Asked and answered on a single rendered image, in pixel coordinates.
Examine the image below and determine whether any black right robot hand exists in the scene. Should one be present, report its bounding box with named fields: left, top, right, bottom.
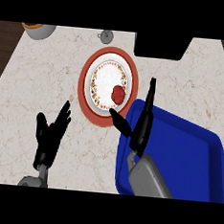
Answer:
left=104, top=73, right=158, bottom=160

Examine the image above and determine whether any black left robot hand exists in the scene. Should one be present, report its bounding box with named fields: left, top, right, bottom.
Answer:
left=31, top=98, right=74, bottom=173

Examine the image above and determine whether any blue tray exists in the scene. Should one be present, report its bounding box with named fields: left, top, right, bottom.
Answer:
left=113, top=97, right=224, bottom=205

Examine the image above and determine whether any white floral-rimmed plate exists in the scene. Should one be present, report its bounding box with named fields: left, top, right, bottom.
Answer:
left=81, top=51, right=135, bottom=118

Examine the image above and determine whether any red round placemat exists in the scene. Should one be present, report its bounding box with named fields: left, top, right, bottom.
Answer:
left=74, top=43, right=143, bottom=131

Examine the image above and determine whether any black appliance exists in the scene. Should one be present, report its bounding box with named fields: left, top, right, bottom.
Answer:
left=133, top=32, right=194, bottom=63

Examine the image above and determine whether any small grey cup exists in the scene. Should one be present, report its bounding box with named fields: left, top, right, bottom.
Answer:
left=96, top=29, right=115, bottom=46

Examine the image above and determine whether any grey pot with orange contents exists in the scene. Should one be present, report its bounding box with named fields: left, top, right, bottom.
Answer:
left=19, top=21, right=57, bottom=43

